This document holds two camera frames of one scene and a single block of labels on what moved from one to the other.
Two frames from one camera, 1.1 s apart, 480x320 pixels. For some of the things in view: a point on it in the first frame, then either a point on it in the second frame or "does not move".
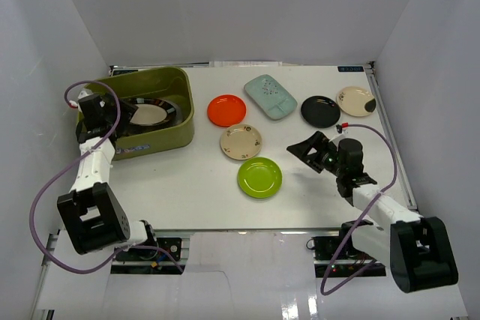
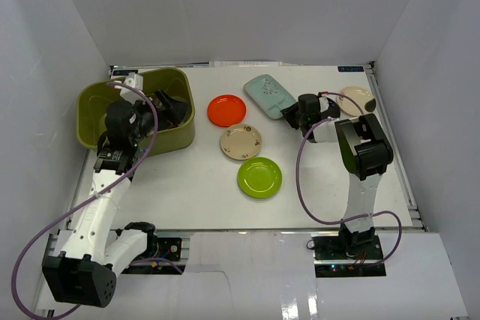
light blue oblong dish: [271, 97] does not move
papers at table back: [227, 64] does not move
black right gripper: [319, 142] -> [289, 115]
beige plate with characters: [241, 142] does not move
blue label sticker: [350, 69] does not move
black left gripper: [113, 109] -> [161, 108]
